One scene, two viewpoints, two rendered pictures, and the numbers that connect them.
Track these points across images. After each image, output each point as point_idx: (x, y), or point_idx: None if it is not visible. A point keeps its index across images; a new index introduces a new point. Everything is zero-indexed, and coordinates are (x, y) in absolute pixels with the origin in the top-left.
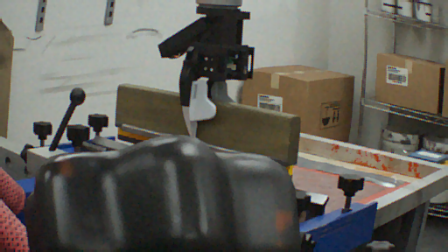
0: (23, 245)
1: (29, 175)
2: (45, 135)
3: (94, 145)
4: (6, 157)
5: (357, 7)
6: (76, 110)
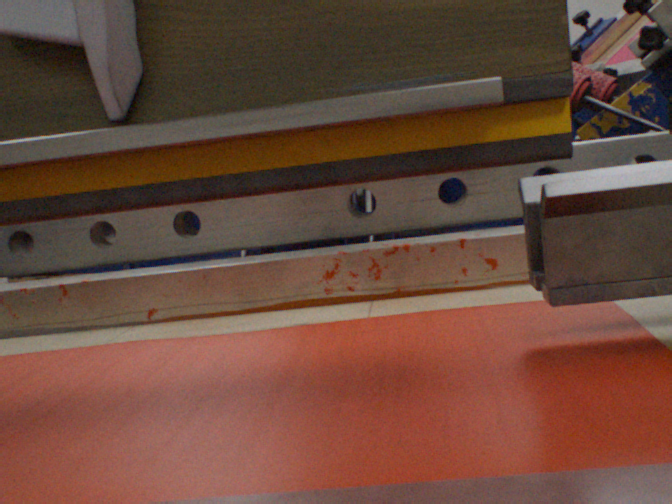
0: None
1: (459, 199)
2: (670, 132)
3: (582, 172)
4: (545, 169)
5: None
6: None
